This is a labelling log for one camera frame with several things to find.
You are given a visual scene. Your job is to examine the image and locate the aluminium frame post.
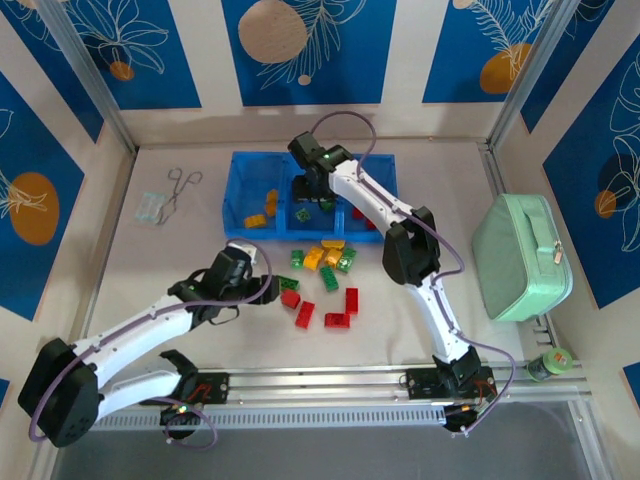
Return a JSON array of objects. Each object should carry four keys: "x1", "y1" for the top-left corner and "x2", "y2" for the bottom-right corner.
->
[
  {"x1": 37, "y1": 0, "x2": 140, "y2": 155},
  {"x1": 486, "y1": 0, "x2": 582, "y2": 147}
]

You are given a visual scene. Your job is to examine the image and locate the aluminium mounting rail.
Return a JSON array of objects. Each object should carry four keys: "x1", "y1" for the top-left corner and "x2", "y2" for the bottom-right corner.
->
[{"x1": 94, "y1": 362, "x2": 584, "y2": 412}]

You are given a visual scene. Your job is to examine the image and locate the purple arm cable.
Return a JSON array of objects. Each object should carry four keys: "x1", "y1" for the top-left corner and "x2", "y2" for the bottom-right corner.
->
[
  {"x1": 309, "y1": 109, "x2": 517, "y2": 440},
  {"x1": 29, "y1": 242, "x2": 275, "y2": 451}
]

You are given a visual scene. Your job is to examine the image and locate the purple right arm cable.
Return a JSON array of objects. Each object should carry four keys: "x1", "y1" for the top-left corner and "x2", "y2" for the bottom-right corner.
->
[{"x1": 309, "y1": 109, "x2": 517, "y2": 440}]

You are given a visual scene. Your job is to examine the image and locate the green tape roll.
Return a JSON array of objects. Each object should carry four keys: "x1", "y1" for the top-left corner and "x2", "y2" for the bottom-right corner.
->
[{"x1": 528, "y1": 348, "x2": 575, "y2": 384}]

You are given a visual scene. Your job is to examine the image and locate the mint green zip case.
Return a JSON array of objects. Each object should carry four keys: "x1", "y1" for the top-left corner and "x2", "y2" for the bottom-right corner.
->
[{"x1": 471, "y1": 193, "x2": 574, "y2": 323}]

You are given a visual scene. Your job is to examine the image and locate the blue floral wall panel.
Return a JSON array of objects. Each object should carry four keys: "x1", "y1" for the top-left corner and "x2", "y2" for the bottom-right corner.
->
[
  {"x1": 0, "y1": 72, "x2": 86, "y2": 322},
  {"x1": 62, "y1": 0, "x2": 203, "y2": 111},
  {"x1": 542, "y1": 34, "x2": 640, "y2": 310},
  {"x1": 519, "y1": 0, "x2": 640, "y2": 135},
  {"x1": 0, "y1": 0, "x2": 105, "y2": 145},
  {"x1": 221, "y1": 0, "x2": 400, "y2": 108},
  {"x1": 421, "y1": 0, "x2": 569, "y2": 105}
]

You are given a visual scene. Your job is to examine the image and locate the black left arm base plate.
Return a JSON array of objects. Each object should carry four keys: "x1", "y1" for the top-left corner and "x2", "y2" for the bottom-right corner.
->
[{"x1": 172, "y1": 372, "x2": 231, "y2": 405}]

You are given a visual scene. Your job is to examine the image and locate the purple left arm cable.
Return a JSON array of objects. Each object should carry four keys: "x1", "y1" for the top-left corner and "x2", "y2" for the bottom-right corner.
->
[{"x1": 29, "y1": 242, "x2": 275, "y2": 451}]

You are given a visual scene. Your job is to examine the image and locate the blue three-compartment plastic bin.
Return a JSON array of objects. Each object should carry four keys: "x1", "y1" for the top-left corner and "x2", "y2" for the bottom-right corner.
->
[{"x1": 223, "y1": 152, "x2": 398, "y2": 245}]

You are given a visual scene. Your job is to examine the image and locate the clear plastic packet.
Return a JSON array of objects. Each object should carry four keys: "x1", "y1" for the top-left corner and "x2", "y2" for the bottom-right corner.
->
[{"x1": 134, "y1": 190, "x2": 167, "y2": 227}]

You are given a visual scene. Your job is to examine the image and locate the grey slotted cable duct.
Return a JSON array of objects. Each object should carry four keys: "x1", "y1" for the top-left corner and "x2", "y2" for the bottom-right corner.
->
[{"x1": 92, "y1": 407, "x2": 449, "y2": 431}]

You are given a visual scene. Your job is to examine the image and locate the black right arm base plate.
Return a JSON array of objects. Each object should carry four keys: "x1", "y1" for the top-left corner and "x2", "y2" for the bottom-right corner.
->
[{"x1": 405, "y1": 367, "x2": 496, "y2": 401}]

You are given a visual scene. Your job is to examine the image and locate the black base connector box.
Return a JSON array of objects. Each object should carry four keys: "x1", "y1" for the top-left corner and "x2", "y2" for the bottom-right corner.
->
[
  {"x1": 158, "y1": 402, "x2": 204, "y2": 427},
  {"x1": 442, "y1": 399, "x2": 484, "y2": 435}
]

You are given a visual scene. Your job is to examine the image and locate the metal scissor-handle forceps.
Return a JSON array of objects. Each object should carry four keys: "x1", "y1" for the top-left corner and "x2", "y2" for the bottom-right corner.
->
[{"x1": 157, "y1": 168, "x2": 204, "y2": 225}]

